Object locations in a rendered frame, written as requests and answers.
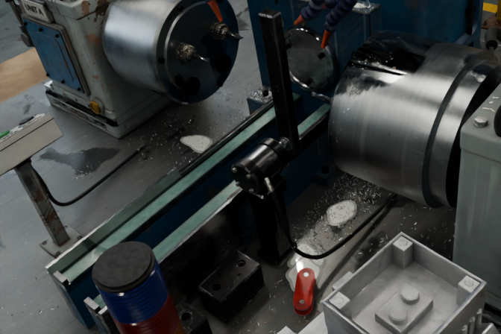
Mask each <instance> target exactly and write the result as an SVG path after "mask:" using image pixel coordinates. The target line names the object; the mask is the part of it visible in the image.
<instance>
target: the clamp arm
mask: <svg viewBox="0 0 501 334"><path fill-rule="evenodd" d="M259 23H260V28H261V33H262V41H263V45H264V50H265V59H266V63H267V68H268V76H269V81H270V85H271V94H272V98H273V103H274V111H275V116H276V120H277V129H278V134H279V138H280V139H279V142H283V141H284V140H286V141H285V142H284V143H285V145H286V146H287V145H288V144H290V146H289V147H287V152H288V153H290V154H296V153H297V152H298V151H299V150H300V140H299V134H298V129H297V119H296V107H295V106H294V99H293V93H292V83H291V78H290V72H289V62H288V57H287V51H286V41H285V36H284V30H283V27H284V24H283V19H282V15H281V12H279V11H275V10H269V9H265V10H264V11H262V12H260V13H259Z"/></svg>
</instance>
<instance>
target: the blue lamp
mask: <svg viewBox="0 0 501 334"><path fill-rule="evenodd" d="M96 287H97V286H96ZM97 289H98V291H99V293H100V295H101V297H102V299H103V301H104V303H105V305H106V307H107V308H108V311H109V312H110V314H111V316H112V317H113V318H114V319H116V320H117V321H119V322H122V323H124V324H135V323H139V322H142V321H145V320H147V319H149V318H151V317H152V316H153V315H155V314H156V313H157V312H158V311H159V310H160V309H161V308H162V307H163V305H164V303H165V301H166V298H167V295H168V288H167V285H166V282H165V280H164V277H163V274H162V272H161V270H160V267H159V265H158V263H157V260H156V257H155V265H154V269H153V271H152V272H151V274H150V275H149V277H148V279H147V280H146V281H145V282H144V283H142V284H141V285H140V286H138V287H136V288H134V289H132V290H130V291H128V292H122V293H109V292H104V291H102V290H100V289H99V288H98V287H97Z"/></svg>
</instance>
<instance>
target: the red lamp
mask: <svg viewBox="0 0 501 334"><path fill-rule="evenodd" d="M112 318H113V317H112ZM113 320H114V322H115V324H116V326H117V328H118V330H119V332H120V333H121V334H174V333H175V331H176V329H177V325H178V321H179V317H178V313H177V310H176V308H175V305H174V302H173V300H172V298H171V295H170V293H169V290H168V295H167V298H166V301H165V303H164V305H163V307H162V308H161V309H160V310H159V311H158V312H157V313H156V314H155V315H153V316H152V317H151V318H149V319H147V320H145V321H142V322H139V323H135V324H124V323H122V322H119V321H117V320H116V319H114V318H113Z"/></svg>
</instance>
